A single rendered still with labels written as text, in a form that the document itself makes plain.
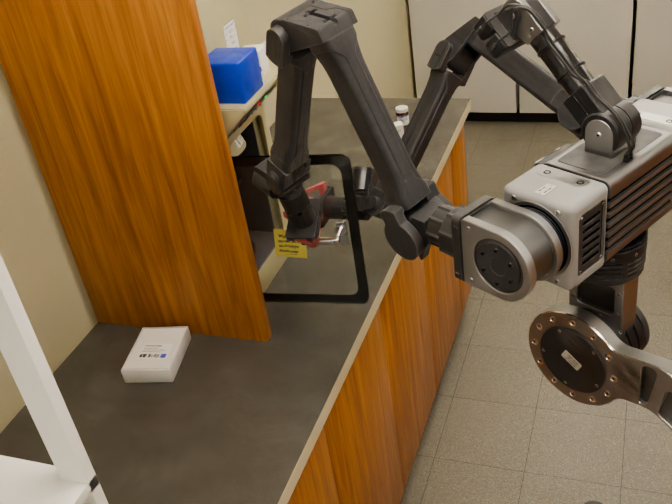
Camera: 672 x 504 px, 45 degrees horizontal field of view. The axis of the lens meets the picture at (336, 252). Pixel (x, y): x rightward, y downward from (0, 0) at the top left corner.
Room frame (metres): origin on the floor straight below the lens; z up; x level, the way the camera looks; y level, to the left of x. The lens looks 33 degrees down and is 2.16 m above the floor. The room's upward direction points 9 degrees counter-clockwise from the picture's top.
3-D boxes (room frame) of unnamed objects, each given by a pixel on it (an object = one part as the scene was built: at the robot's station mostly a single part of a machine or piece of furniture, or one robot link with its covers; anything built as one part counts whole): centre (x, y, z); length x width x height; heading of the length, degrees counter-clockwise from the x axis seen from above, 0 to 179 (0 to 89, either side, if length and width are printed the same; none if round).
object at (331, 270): (1.62, 0.08, 1.19); 0.30 x 0.01 x 0.40; 72
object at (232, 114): (1.78, 0.13, 1.46); 0.32 x 0.11 x 0.10; 156
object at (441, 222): (1.10, -0.20, 1.45); 0.09 x 0.08 x 0.12; 127
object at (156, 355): (1.55, 0.46, 0.96); 0.16 x 0.12 x 0.04; 168
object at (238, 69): (1.71, 0.16, 1.56); 0.10 x 0.10 x 0.09; 66
